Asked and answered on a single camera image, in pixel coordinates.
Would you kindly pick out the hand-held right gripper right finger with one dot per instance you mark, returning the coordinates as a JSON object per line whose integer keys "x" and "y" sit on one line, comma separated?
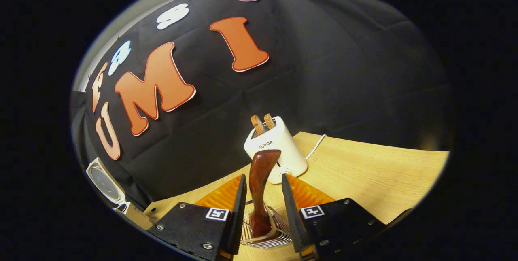
{"x": 292, "y": 220}

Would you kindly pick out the brown bread slice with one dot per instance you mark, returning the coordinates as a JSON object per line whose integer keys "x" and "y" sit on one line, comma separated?
{"x": 257, "y": 124}
{"x": 270, "y": 121}

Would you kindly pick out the brown wooden spoon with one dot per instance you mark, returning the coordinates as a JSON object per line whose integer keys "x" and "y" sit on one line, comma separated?
{"x": 259, "y": 180}

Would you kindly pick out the white rice cooker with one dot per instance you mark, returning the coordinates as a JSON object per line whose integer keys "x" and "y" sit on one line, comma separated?
{"x": 103, "y": 182}

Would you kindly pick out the white toaster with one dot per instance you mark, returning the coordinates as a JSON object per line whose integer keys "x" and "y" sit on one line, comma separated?
{"x": 283, "y": 147}

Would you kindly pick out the black backdrop cloth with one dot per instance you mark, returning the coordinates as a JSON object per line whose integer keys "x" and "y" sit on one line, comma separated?
{"x": 344, "y": 71}

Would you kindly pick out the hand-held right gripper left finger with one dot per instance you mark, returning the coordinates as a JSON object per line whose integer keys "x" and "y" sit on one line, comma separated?
{"x": 238, "y": 220}

